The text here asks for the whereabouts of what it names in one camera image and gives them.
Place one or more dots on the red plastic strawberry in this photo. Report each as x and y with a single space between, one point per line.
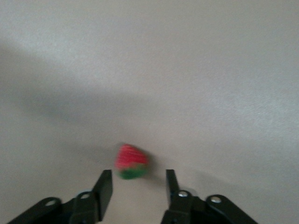
130 158

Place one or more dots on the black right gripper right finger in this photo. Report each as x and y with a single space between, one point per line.
187 210

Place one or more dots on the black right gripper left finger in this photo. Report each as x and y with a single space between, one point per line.
93 207

